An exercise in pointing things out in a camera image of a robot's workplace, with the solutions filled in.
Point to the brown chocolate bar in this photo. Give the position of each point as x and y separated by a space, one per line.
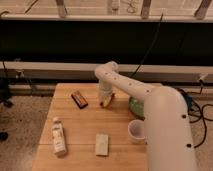
79 99

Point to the blue object on floor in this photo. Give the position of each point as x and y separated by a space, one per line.
189 103

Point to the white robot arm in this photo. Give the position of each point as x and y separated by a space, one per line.
168 134

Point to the green bowl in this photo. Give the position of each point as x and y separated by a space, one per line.
136 107

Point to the white paper cup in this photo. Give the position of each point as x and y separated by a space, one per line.
136 132

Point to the red chili pepper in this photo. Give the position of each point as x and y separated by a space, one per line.
112 96

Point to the beige robot end tool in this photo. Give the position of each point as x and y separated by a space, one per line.
105 101

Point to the white plastic bottle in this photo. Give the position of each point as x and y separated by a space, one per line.
58 137

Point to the beige sponge block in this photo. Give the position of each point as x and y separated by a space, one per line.
101 146

